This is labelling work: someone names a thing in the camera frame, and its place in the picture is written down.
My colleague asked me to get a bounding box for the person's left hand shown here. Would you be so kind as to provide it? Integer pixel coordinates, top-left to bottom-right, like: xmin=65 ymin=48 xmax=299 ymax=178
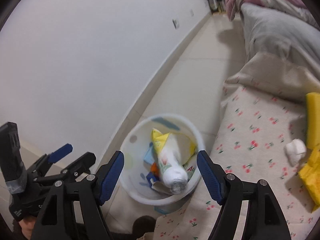
xmin=12 ymin=216 xmax=36 ymax=240

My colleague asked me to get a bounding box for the white plastic trash bin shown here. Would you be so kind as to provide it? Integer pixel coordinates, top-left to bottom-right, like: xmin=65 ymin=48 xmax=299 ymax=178
xmin=120 ymin=114 xmax=205 ymax=215

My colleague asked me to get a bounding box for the yellow paper bowl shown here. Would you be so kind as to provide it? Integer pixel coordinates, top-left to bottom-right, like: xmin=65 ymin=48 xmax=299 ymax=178
xmin=151 ymin=128 xmax=197 ymax=173

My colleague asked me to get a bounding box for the cherry print cloth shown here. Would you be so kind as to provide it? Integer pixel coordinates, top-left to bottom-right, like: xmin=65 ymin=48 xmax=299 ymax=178
xmin=210 ymin=53 xmax=319 ymax=239

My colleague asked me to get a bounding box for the yellow snack wrapper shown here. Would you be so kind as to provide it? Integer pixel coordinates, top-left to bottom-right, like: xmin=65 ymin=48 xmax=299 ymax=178
xmin=298 ymin=146 xmax=320 ymax=212

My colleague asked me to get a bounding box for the yellow green sponge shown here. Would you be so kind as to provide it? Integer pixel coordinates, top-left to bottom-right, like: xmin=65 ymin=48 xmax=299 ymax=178
xmin=306 ymin=92 xmax=320 ymax=150

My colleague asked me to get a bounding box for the light blue carton box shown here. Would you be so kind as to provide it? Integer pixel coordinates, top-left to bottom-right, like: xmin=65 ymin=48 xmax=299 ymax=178
xmin=143 ymin=142 xmax=157 ymax=165

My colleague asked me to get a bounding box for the grey duvet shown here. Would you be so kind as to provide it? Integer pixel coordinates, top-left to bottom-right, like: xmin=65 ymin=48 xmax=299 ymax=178
xmin=240 ymin=3 xmax=319 ymax=78

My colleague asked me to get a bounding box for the white tissue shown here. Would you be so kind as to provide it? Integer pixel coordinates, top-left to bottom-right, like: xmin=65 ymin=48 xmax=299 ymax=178
xmin=284 ymin=139 xmax=307 ymax=166

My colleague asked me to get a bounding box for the white green bottle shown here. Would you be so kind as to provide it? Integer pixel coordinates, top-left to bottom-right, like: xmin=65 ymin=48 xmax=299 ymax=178
xmin=156 ymin=132 xmax=189 ymax=195

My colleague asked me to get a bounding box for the white wall socket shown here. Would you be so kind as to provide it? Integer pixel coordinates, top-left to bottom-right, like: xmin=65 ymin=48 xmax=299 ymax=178
xmin=172 ymin=19 xmax=180 ymax=29

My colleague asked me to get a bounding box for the pink and grey quilt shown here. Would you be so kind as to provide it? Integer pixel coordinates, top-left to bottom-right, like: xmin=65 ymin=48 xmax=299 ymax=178
xmin=225 ymin=0 xmax=319 ymax=29

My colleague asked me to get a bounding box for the dark blue small box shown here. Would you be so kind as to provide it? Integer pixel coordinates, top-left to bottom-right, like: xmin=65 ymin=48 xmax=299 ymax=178
xmin=146 ymin=172 xmax=160 ymax=188

